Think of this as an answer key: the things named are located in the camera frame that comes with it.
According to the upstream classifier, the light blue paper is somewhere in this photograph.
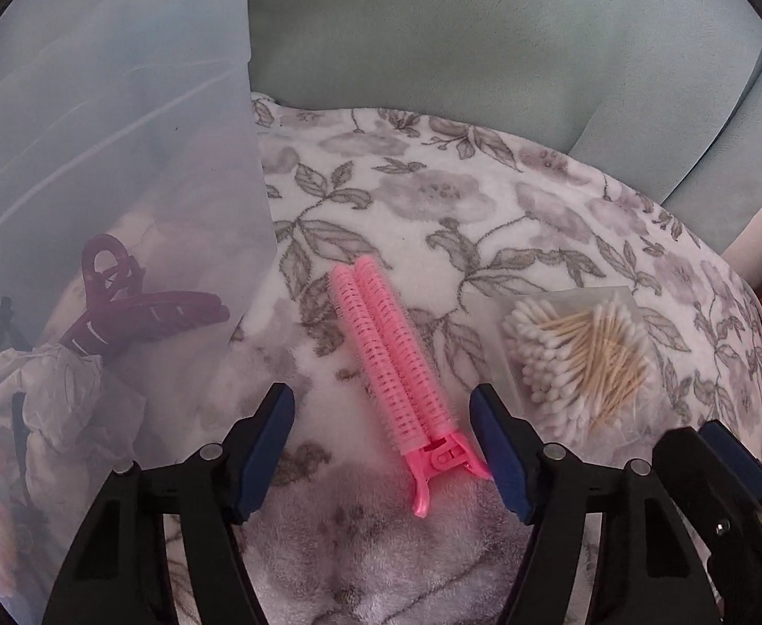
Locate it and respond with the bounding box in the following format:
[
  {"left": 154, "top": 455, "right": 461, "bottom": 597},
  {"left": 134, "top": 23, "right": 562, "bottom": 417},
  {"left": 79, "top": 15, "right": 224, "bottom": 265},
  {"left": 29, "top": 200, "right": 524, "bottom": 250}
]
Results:
[{"left": 0, "top": 344, "right": 146, "bottom": 505}]

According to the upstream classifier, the dark red hair claw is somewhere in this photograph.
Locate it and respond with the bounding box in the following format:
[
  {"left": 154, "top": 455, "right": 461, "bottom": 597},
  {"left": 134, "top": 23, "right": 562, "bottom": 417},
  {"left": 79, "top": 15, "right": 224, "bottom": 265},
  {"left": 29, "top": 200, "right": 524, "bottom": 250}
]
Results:
[{"left": 60, "top": 234, "right": 230, "bottom": 360}]

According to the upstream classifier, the bag of cotton swabs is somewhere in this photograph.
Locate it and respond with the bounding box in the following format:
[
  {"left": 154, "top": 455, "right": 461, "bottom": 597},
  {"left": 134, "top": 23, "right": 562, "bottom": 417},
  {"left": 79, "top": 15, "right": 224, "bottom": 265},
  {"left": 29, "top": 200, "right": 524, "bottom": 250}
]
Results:
[{"left": 499, "top": 288, "right": 659, "bottom": 446}]

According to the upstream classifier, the pink hair roller clip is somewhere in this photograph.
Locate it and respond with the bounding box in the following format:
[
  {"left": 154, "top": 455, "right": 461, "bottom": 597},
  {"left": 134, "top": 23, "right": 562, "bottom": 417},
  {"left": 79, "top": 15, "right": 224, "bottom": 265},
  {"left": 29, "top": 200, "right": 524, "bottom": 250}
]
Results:
[{"left": 329, "top": 255, "right": 491, "bottom": 518}]

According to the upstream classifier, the clear plastic storage bin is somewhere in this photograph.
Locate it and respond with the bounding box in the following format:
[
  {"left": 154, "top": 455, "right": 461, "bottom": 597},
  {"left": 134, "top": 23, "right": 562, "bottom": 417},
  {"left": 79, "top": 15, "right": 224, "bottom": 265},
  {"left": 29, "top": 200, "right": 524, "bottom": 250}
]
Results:
[{"left": 0, "top": 0, "right": 276, "bottom": 623}]

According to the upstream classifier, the mint green curtain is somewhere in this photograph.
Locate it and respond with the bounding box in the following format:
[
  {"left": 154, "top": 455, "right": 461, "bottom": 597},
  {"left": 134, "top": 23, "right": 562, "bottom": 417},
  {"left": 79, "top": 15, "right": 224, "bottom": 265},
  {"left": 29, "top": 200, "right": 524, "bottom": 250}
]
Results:
[{"left": 249, "top": 0, "right": 762, "bottom": 284}]

